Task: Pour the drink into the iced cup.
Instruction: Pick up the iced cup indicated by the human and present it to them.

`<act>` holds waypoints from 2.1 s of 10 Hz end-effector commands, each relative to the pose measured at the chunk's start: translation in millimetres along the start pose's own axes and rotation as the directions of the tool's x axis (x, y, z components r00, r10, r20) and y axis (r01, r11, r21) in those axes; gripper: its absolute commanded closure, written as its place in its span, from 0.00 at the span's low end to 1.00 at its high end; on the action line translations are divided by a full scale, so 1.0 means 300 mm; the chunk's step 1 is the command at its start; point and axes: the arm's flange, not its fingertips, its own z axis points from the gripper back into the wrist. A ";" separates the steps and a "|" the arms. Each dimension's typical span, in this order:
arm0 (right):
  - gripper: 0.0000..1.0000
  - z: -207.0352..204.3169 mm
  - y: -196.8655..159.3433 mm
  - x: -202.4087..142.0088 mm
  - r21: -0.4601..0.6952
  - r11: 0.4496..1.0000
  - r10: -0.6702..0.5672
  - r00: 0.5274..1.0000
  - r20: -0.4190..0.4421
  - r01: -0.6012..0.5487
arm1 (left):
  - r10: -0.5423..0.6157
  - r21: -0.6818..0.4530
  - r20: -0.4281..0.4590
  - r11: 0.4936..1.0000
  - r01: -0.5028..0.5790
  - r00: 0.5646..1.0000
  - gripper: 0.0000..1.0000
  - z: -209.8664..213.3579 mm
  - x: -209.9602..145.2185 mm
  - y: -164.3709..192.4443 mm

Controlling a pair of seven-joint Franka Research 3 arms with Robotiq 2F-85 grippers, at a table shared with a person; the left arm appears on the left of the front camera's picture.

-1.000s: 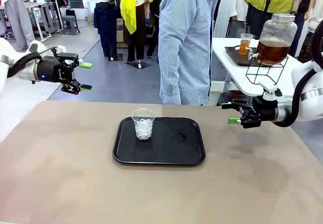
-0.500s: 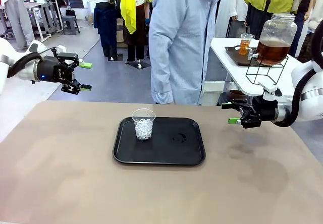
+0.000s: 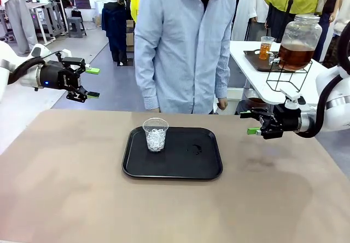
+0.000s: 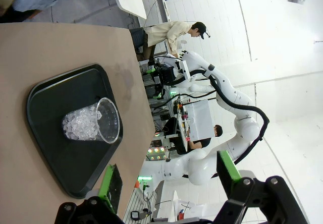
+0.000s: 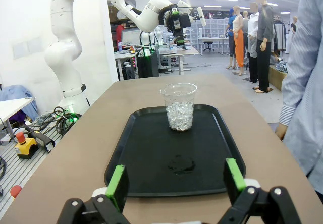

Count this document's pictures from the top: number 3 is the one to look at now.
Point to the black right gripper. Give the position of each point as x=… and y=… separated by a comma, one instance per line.
x=287, y=121

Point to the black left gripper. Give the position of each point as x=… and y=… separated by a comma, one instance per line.
x=54, y=76

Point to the tall clear iced cup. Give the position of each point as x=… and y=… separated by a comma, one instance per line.
x=266, y=50

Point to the short clear iced cup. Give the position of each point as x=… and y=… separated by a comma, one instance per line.
x=155, y=139

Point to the person's right forearm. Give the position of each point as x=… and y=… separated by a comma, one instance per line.
x=149, y=87

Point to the person's left forearm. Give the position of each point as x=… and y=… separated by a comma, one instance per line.
x=222, y=78

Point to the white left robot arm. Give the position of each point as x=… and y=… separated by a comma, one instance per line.
x=5, y=54

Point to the person's left hand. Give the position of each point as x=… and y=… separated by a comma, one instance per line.
x=222, y=104

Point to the clear drip bucket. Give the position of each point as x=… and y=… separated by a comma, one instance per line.
x=255, y=100

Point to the white bin under side table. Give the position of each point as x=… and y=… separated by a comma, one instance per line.
x=234, y=95

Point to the white side table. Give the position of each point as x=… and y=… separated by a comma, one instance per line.
x=251, y=77

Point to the grey plastic stool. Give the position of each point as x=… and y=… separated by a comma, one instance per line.
x=76, y=26

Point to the black tray under dispenser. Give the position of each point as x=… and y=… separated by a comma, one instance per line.
x=254, y=62

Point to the brown cardboard box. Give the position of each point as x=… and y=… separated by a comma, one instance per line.
x=130, y=35

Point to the mannequin with navy skirt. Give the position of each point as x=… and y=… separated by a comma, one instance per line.
x=115, y=21

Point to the glass tea dispenser jar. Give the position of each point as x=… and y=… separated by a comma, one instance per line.
x=298, y=57

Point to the grey metal workbench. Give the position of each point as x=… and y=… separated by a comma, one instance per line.
x=46, y=16

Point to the person in striped shirt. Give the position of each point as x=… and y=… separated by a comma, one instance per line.
x=177, y=48

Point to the black serving tray, wet rings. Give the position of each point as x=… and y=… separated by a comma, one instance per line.
x=172, y=163

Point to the person in grey trousers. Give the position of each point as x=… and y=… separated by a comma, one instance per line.
x=19, y=18

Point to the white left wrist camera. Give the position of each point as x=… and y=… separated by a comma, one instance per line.
x=66, y=53

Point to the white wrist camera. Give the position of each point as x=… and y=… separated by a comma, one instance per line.
x=292, y=99
x=66, y=53

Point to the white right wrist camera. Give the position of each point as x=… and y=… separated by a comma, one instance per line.
x=292, y=99

